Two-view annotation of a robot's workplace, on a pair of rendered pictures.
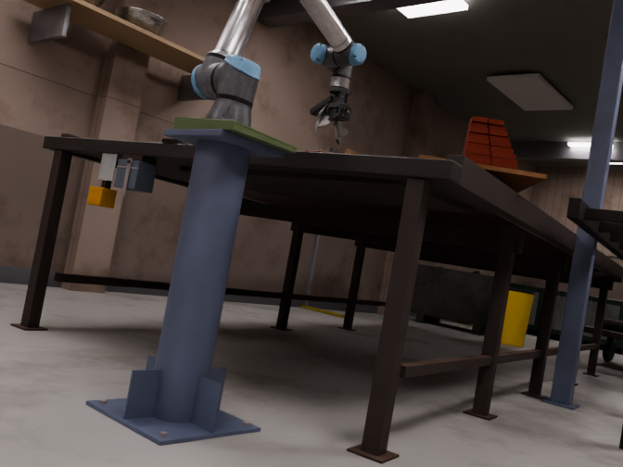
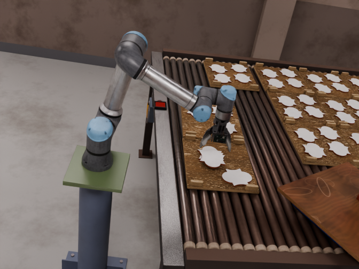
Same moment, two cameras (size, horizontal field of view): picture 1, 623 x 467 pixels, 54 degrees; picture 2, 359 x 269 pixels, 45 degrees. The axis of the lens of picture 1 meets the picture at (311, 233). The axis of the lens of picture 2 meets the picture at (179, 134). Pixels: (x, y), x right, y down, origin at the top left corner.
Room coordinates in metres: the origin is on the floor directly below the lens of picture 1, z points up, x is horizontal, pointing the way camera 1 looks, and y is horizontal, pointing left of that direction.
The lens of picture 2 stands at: (1.03, -1.16, 2.21)
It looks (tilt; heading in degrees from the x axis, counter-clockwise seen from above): 33 degrees down; 47
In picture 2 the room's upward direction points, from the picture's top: 10 degrees clockwise
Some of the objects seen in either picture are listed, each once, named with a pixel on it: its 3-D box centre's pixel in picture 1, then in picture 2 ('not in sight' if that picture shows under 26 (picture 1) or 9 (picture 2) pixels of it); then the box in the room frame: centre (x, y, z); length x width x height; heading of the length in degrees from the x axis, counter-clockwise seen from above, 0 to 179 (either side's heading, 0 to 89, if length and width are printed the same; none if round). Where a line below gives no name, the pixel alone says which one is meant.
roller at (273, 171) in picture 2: not in sight; (256, 131); (2.89, 0.15, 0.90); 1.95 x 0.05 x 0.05; 56
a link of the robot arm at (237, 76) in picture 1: (238, 79); (99, 134); (1.91, 0.31, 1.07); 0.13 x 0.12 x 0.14; 44
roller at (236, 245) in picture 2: not in sight; (207, 127); (2.64, 0.32, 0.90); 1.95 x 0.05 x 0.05; 56
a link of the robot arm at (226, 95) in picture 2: (342, 65); (226, 98); (2.37, -0.01, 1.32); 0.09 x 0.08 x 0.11; 134
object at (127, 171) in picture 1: (133, 177); (155, 110); (2.61, 0.79, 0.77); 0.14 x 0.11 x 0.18; 56
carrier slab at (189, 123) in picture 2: not in sight; (210, 120); (2.67, 0.33, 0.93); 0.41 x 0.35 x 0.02; 54
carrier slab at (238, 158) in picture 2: not in sight; (218, 164); (2.42, -0.01, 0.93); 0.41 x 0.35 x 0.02; 55
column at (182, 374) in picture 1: (199, 278); (94, 229); (1.91, 0.32, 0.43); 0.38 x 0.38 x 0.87; 49
